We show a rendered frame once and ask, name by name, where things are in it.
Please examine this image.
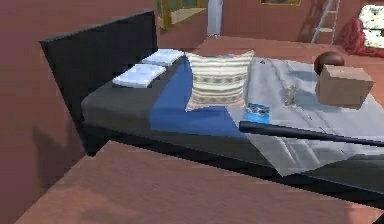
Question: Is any grey blanket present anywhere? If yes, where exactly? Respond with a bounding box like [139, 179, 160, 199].
[228, 56, 384, 178]

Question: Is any white door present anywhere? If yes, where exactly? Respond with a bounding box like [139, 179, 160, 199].
[206, 0, 224, 38]

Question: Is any white flat pillow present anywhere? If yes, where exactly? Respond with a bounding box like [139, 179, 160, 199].
[141, 48, 185, 67]
[111, 63, 167, 89]

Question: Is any gold framed picture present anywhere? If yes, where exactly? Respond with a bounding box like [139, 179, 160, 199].
[259, 0, 302, 7]

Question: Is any beige striped cushion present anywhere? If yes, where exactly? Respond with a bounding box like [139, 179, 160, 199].
[184, 49, 256, 112]

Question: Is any red cloth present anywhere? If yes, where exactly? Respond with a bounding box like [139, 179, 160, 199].
[340, 17, 384, 58]

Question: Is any black baseball bat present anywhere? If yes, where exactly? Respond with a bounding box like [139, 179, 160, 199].
[238, 120, 384, 148]

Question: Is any black bed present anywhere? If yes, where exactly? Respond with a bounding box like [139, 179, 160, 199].
[39, 9, 384, 210]

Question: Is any gold framed mirror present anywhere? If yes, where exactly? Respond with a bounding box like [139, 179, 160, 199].
[157, 0, 208, 30]

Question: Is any brown ball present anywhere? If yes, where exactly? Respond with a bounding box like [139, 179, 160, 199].
[313, 51, 346, 76]

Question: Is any grey ladder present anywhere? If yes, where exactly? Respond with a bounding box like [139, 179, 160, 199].
[309, 0, 342, 46]

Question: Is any brown cardboard box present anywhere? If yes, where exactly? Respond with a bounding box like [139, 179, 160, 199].
[315, 64, 376, 110]

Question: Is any blue bed sheet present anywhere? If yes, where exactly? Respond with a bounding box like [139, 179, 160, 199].
[149, 57, 249, 139]

